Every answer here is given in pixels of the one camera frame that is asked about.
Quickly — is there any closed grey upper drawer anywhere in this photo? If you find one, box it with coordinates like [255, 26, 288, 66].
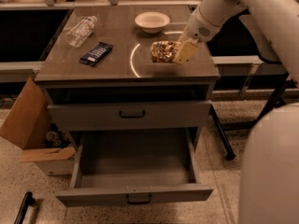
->
[49, 101, 211, 131]

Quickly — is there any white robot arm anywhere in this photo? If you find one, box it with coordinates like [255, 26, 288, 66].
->
[174, 0, 299, 224]

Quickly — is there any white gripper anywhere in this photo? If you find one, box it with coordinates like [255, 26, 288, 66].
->
[173, 7, 221, 64]

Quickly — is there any brown cardboard box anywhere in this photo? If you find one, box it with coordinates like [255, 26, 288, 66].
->
[0, 78, 76, 175]

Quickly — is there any orange patterned can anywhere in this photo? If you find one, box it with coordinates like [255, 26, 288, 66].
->
[150, 41, 180, 63]

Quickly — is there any grey drawer cabinet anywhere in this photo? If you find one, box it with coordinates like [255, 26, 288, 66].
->
[36, 5, 219, 142]

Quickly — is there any black pole on floor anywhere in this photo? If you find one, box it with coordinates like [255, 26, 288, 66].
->
[14, 191, 36, 224]

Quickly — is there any clear plastic water bottle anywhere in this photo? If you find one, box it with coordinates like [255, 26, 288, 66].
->
[65, 16, 97, 48]

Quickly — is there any white paper bowl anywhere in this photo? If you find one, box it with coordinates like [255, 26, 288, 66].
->
[135, 12, 170, 34]

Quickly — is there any open grey lower drawer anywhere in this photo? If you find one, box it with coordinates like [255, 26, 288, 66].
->
[57, 129, 213, 207]

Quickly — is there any dark blue snack bar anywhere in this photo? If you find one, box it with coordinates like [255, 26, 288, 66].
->
[79, 42, 113, 66]

